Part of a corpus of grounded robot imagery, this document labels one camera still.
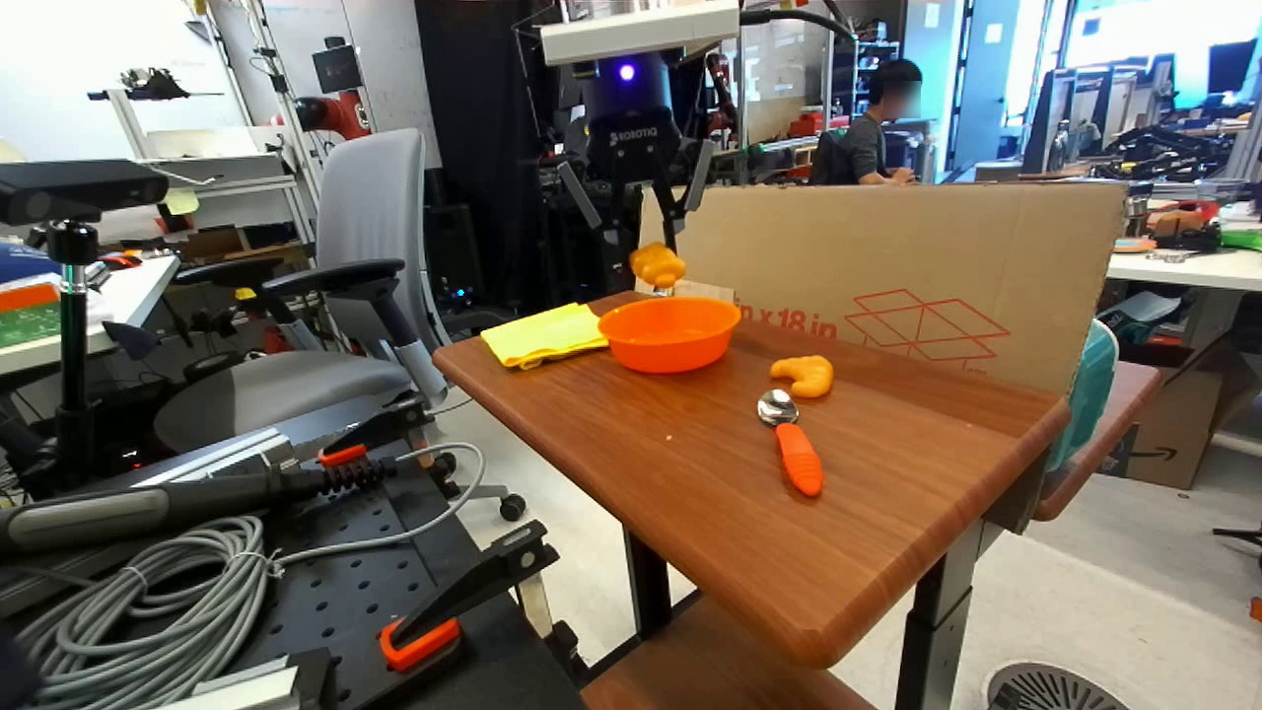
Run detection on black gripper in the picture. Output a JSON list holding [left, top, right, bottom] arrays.
[[554, 52, 725, 269]]

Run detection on orange plastic bowl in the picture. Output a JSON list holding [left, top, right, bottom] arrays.
[[599, 294, 746, 378]]

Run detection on yellow folded cloth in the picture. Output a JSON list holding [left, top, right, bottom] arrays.
[[475, 302, 611, 375]]

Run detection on seated person in dark shirt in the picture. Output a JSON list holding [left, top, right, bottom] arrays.
[[807, 54, 928, 189]]

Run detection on grey mesh office chair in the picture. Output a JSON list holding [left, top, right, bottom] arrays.
[[151, 127, 527, 525]]

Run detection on large brown cardboard sheet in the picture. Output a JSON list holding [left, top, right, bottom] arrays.
[[632, 179, 1131, 407]]

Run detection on red and black machine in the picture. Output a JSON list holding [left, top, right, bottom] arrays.
[[291, 37, 375, 141]]

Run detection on wooden top standing desk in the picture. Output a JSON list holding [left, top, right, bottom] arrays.
[[428, 287, 1073, 710]]

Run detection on white shelf rack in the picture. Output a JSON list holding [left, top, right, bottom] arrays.
[[84, 65, 318, 249]]

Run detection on teal chair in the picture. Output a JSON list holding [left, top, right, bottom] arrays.
[[1043, 316, 1125, 476]]

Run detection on black perforated base board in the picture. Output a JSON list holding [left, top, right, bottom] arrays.
[[193, 458, 586, 710]]

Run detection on white desk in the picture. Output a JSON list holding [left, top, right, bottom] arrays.
[[1102, 242, 1262, 302]]

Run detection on brown cardboard box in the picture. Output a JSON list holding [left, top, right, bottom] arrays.
[[1119, 331, 1247, 492]]

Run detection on round floor fan grille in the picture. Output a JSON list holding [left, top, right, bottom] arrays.
[[980, 658, 1135, 710]]

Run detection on black clamp with orange handle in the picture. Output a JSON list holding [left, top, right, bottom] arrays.
[[314, 437, 375, 476], [375, 517, 565, 680]]

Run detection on black ribbed cable hose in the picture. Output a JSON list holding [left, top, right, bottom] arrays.
[[0, 449, 457, 557]]

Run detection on black camera on stand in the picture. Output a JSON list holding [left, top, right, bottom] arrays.
[[0, 156, 173, 490]]

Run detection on grey coiled cable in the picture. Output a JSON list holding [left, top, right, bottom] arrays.
[[13, 437, 487, 710]]

